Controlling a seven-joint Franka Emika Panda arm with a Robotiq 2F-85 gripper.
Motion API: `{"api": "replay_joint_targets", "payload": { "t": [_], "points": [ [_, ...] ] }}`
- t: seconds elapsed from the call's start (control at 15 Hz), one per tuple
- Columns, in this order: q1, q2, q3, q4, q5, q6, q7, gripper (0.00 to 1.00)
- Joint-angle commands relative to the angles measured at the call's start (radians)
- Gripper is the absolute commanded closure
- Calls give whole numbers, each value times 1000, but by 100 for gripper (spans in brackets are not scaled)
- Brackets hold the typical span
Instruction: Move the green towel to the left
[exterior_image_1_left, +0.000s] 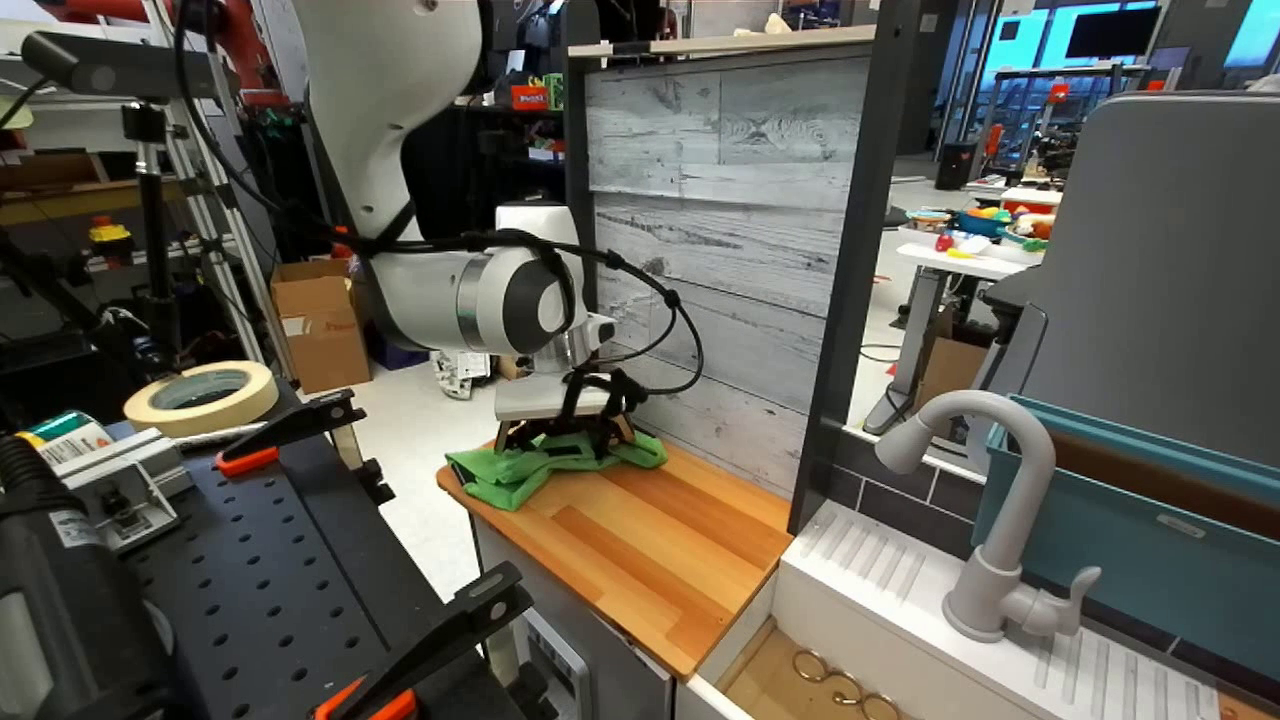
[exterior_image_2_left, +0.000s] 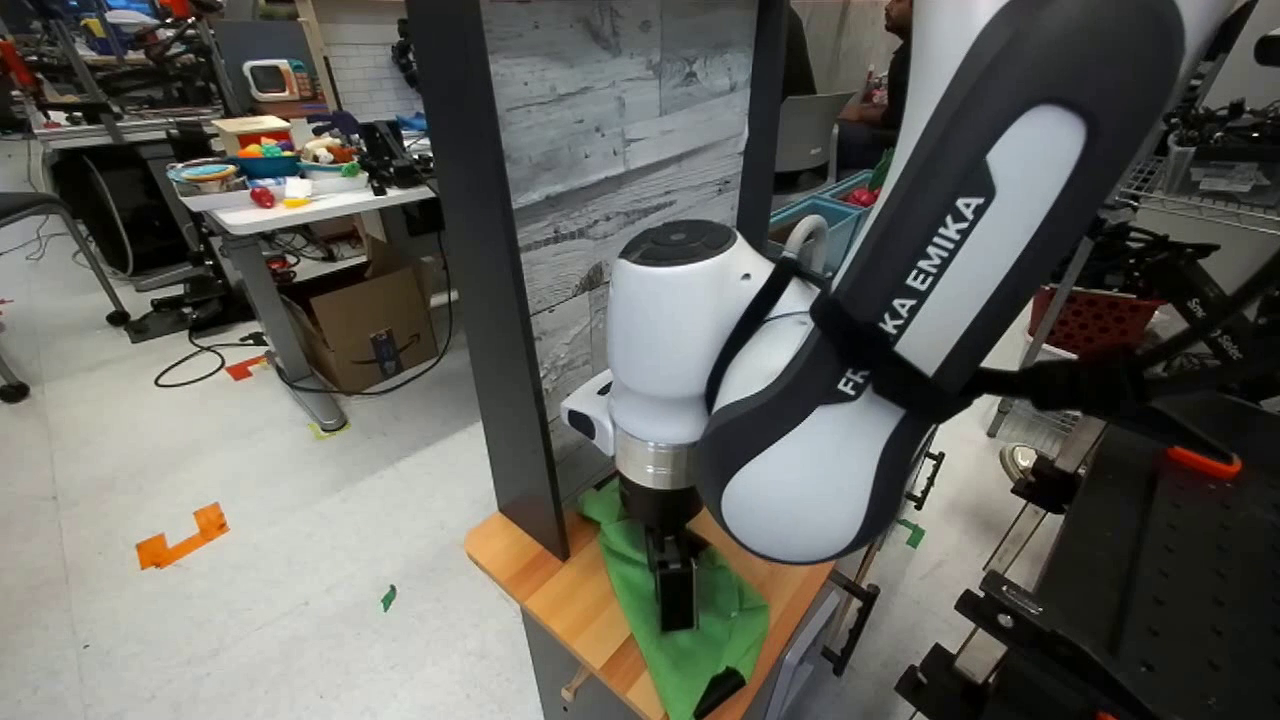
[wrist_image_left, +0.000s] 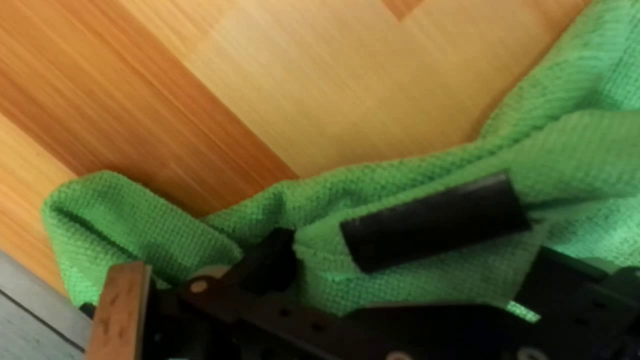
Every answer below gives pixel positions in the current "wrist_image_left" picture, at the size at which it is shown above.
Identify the green towel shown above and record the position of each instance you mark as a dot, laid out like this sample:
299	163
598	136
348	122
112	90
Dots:
565	155

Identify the wooden bar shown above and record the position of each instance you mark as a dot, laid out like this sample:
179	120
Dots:
117	315

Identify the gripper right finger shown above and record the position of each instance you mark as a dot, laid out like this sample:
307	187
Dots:
580	305

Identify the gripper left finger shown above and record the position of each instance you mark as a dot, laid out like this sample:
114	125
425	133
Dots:
430	222

